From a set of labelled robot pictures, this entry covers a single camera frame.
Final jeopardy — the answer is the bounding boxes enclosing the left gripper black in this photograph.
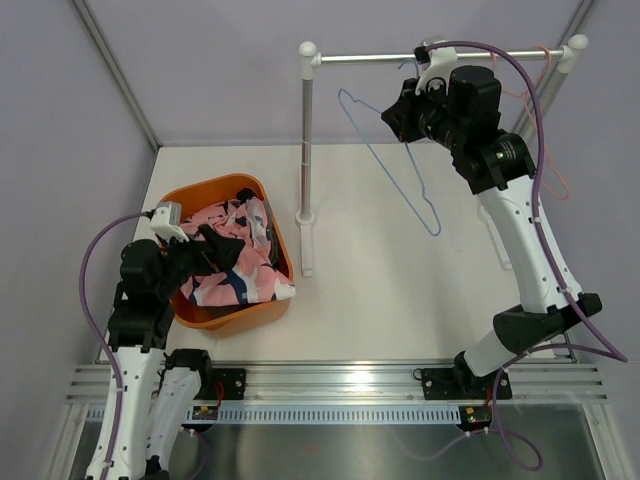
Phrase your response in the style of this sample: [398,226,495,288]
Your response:
[155,224,244,299]

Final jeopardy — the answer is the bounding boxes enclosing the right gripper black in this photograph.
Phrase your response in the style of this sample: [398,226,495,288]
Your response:
[383,75,467,152]

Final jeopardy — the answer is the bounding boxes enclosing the pink navy patterned shorts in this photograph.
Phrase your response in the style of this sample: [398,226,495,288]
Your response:
[181,197,296,307]

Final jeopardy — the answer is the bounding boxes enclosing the black shorts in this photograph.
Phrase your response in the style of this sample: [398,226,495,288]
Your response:
[236,188,280,266]

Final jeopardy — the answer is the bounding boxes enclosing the blue wire hanger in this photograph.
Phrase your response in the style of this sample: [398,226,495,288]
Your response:
[337,57,442,237]

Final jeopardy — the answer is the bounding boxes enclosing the pink hanger of black shorts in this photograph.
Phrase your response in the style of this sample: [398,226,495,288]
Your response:
[519,44,571,201]

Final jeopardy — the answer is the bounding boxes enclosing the pink hanger of grey shorts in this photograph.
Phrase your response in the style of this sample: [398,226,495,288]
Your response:
[491,53,529,100]

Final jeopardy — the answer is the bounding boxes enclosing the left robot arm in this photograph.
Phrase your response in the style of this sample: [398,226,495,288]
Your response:
[85,227,246,479]

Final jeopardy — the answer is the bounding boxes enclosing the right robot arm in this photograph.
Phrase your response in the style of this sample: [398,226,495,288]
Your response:
[381,65,602,400]

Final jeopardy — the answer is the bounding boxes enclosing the orange plastic basket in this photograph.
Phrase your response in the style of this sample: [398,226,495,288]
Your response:
[162,173,296,338]

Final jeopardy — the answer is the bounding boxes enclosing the silver clothes rack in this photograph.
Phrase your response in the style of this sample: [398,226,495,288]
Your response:
[296,34,588,277]

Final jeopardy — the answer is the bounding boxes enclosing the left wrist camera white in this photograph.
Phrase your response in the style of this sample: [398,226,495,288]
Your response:
[150,201,189,243]

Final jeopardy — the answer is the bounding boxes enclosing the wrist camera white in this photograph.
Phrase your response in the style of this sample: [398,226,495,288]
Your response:
[150,201,189,243]
[413,36,458,95]

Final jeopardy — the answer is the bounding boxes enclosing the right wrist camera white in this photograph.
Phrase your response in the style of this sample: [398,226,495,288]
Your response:
[413,36,458,95]

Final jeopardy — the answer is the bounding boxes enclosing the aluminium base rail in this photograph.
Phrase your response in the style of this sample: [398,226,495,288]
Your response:
[64,362,609,406]

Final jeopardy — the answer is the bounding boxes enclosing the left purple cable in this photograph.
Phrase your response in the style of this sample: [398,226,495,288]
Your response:
[79,209,214,480]

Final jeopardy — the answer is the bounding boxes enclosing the white slotted cable duct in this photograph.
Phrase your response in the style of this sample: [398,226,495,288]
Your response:
[84,404,464,426]

